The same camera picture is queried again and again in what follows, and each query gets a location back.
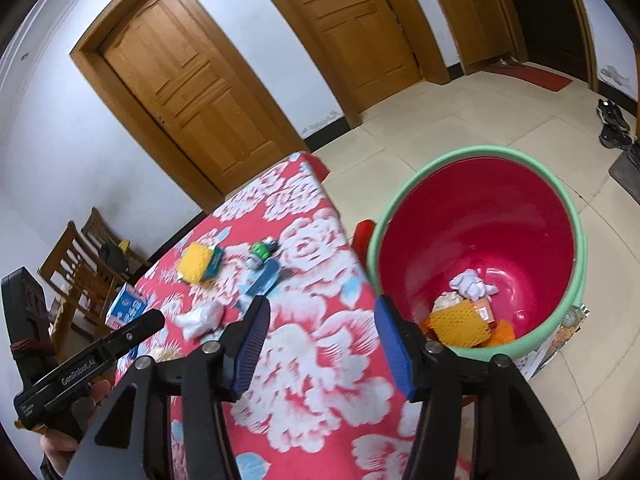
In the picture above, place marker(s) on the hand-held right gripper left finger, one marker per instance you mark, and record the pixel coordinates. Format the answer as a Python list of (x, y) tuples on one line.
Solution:
[(250, 345)]

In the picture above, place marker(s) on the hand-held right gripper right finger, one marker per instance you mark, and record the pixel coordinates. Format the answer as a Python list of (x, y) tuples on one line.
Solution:
[(395, 350)]

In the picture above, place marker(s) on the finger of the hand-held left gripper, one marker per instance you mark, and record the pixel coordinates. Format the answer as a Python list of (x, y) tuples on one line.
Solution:
[(137, 327)]

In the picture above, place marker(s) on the small paper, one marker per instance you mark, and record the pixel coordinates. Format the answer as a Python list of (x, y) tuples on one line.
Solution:
[(200, 320)]

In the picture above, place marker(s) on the blue plastic packet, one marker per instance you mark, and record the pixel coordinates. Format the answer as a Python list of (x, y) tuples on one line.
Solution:
[(265, 280)]

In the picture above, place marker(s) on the large yellow foam net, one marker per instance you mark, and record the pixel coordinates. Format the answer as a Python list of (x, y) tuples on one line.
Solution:
[(457, 325)]

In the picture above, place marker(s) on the small yellow foam net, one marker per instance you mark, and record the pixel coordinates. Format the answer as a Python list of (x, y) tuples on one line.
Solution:
[(195, 262)]

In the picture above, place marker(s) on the teal box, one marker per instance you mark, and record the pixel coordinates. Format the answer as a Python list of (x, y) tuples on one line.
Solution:
[(216, 262)]

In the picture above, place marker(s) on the green panda toy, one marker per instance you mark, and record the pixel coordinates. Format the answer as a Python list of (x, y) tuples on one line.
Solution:
[(262, 252)]

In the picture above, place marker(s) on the orange snack wrapper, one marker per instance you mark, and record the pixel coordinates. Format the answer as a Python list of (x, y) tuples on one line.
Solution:
[(484, 310)]

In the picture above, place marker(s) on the white sock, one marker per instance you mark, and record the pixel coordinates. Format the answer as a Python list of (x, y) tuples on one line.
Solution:
[(470, 285)]

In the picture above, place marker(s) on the red bucket with green rim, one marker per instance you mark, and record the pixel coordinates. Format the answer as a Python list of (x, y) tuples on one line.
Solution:
[(475, 220)]

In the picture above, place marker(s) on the person's left hand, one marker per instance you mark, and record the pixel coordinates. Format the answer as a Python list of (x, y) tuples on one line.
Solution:
[(60, 450)]

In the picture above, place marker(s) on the blue and white milk carton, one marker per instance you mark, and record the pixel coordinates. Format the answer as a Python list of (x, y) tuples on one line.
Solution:
[(125, 305)]

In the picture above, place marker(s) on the red floral tablecloth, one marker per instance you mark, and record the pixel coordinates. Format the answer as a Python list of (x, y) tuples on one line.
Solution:
[(320, 360)]

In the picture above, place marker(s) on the black bag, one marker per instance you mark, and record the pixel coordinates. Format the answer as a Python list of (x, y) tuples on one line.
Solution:
[(114, 257)]

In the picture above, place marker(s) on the wooden chair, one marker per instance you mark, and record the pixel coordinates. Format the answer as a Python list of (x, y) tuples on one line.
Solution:
[(75, 270), (97, 227)]

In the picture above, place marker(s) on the red plastic stool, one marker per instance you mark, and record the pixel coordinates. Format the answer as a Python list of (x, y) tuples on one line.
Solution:
[(362, 240)]

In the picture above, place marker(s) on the newspaper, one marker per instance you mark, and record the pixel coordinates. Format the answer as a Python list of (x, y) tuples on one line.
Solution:
[(560, 340)]

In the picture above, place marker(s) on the wooden door with arched panels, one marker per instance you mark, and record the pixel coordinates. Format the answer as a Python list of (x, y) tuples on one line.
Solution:
[(185, 85)]

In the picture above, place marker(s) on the black shoe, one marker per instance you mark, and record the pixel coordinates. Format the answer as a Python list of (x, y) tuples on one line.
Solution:
[(612, 114), (615, 137)]

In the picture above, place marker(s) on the red doormat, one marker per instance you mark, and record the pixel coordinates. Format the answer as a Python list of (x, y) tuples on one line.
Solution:
[(535, 77)]

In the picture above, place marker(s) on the low wooden cabinet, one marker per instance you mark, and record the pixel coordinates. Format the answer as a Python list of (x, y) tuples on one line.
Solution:
[(475, 25)]

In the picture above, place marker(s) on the black door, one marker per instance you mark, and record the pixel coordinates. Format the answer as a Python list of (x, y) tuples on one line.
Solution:
[(545, 20)]

